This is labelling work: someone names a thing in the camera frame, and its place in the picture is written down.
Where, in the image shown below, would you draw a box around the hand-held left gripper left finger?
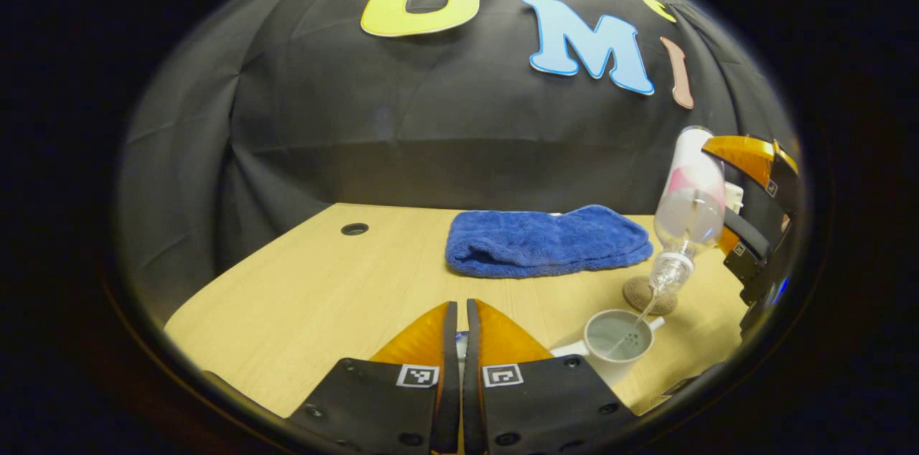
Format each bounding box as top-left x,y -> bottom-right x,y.
287,301 -> 460,455

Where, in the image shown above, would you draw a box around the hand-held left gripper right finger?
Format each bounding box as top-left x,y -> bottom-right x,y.
463,299 -> 638,455

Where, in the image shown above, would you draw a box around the clear water bottle pink label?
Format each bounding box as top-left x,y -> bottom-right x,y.
648,126 -> 727,298

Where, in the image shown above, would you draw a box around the round wooden coaster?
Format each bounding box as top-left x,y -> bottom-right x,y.
622,276 -> 678,317

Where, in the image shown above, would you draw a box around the grey teacup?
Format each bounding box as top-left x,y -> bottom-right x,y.
551,309 -> 666,385

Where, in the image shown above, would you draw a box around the blue towel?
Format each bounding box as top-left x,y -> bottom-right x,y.
445,205 -> 655,279

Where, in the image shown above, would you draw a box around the black backdrop cloth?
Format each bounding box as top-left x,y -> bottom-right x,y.
118,0 -> 801,312

